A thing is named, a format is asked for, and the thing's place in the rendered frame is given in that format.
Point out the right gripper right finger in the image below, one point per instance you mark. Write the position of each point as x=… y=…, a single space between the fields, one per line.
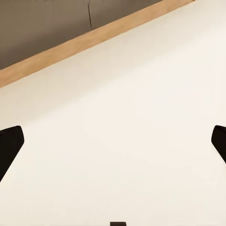
x=218 y=139

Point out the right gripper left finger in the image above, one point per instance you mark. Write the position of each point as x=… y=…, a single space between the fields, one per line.
x=11 y=141

